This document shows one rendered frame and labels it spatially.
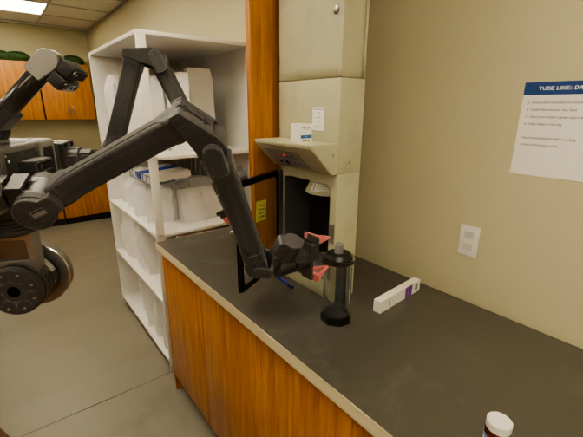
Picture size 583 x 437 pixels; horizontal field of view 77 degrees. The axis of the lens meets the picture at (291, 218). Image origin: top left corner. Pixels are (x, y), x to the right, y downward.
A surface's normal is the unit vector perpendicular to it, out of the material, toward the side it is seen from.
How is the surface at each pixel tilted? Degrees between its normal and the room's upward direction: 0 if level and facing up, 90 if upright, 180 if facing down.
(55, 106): 90
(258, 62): 90
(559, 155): 90
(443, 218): 90
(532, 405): 0
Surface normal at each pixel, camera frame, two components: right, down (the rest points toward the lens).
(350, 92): 0.62, 0.23
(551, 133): -0.79, 0.18
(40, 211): 0.15, 0.66
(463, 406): 0.00, -0.96
